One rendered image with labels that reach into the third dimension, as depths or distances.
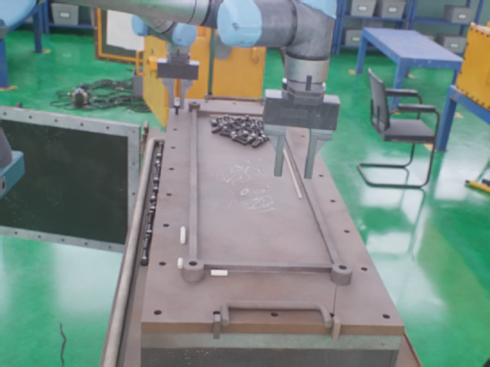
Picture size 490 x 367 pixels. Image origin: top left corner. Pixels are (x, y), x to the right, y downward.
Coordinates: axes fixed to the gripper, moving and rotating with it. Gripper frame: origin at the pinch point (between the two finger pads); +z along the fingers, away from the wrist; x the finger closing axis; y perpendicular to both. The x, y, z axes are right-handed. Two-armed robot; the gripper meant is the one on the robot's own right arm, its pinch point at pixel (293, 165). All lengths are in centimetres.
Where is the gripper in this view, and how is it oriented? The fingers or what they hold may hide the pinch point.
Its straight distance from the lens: 111.7
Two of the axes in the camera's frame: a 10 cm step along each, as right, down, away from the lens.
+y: 0.2, -4.2, 9.1
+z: -0.9, 9.0, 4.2
